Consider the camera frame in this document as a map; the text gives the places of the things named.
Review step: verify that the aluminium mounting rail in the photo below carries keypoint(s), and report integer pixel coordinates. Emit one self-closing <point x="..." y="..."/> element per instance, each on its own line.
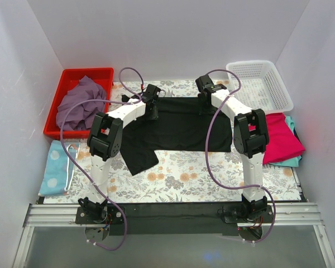
<point x="286" y="214"/>

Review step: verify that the magenta folded t shirt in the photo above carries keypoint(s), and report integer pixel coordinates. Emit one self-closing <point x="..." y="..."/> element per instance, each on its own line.
<point x="282" y="136"/>

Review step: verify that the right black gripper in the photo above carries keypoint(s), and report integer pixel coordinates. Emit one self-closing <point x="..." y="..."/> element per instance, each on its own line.
<point x="204" y="104"/>

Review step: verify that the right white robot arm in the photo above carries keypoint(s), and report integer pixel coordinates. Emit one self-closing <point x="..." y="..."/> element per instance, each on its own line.
<point x="250" y="138"/>

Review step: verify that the purple crumpled t shirt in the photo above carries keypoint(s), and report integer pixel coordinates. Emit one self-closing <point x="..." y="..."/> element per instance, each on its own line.
<point x="77" y="109"/>

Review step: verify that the white perforated plastic basket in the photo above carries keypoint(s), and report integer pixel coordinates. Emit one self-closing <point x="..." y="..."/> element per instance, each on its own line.
<point x="261" y="86"/>

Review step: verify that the dark blue folded t shirt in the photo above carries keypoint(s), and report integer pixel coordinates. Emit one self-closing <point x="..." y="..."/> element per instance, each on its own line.
<point x="296" y="135"/>

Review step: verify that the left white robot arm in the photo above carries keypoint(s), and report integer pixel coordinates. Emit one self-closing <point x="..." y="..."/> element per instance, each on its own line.
<point x="104" y="142"/>

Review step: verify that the black t shirt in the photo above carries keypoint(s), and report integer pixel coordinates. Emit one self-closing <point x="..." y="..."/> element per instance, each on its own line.
<point x="179" y="127"/>

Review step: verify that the floral patterned table mat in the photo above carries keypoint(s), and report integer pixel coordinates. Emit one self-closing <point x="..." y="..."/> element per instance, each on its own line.
<point x="180" y="176"/>

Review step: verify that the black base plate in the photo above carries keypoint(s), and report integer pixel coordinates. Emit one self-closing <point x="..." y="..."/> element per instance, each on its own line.
<point x="183" y="218"/>

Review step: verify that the teal folded t shirt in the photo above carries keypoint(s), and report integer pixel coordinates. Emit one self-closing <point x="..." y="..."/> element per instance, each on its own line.
<point x="291" y="139"/>

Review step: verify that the light blue dotted cloth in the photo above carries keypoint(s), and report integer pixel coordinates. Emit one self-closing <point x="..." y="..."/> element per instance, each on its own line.
<point x="59" y="169"/>

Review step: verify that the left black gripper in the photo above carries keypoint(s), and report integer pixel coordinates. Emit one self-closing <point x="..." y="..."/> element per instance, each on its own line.
<point x="152" y="110"/>

